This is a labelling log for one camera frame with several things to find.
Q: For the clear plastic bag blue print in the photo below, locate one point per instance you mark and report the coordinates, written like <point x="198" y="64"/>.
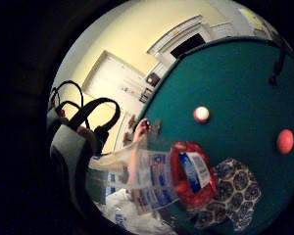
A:
<point x="153" y="173"/>

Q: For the white door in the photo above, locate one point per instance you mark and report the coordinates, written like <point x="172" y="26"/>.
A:
<point x="116" y="80"/>

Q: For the red and white ball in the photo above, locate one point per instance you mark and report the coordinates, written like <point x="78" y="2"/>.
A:
<point x="201" y="114"/>

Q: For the red mesh bag with label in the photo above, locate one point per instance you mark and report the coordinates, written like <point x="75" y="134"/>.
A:
<point x="183" y="182"/>

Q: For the white framed dark doorway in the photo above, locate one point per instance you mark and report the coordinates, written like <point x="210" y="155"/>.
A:
<point x="186" y="40"/>

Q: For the dark patterned cloth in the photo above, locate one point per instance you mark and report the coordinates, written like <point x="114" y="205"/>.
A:
<point x="235" y="192"/>

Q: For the small dark wall picture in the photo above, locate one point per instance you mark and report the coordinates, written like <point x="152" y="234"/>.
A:
<point x="152" y="79"/>

